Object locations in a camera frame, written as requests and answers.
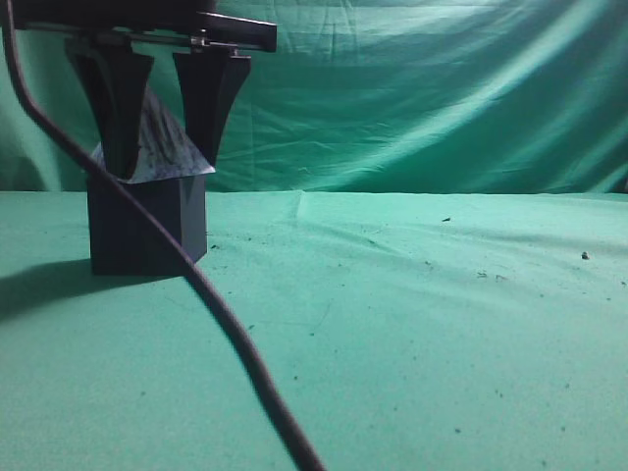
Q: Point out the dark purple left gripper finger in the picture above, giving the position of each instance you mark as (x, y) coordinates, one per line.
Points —
(210, 81)

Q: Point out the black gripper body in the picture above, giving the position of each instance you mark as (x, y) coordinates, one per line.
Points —
(184, 17)

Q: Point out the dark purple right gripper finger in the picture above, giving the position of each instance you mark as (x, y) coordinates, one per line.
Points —
(114, 80)

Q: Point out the white marbled square pyramid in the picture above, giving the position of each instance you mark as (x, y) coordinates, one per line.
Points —
(148, 144)

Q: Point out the dark blue cube block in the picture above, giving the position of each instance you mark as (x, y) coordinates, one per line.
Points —
(122, 243)

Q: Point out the green cloth backdrop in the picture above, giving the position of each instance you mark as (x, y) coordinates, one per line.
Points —
(431, 97)

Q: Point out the green cloth table cover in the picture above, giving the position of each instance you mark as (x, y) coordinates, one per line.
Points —
(405, 332)

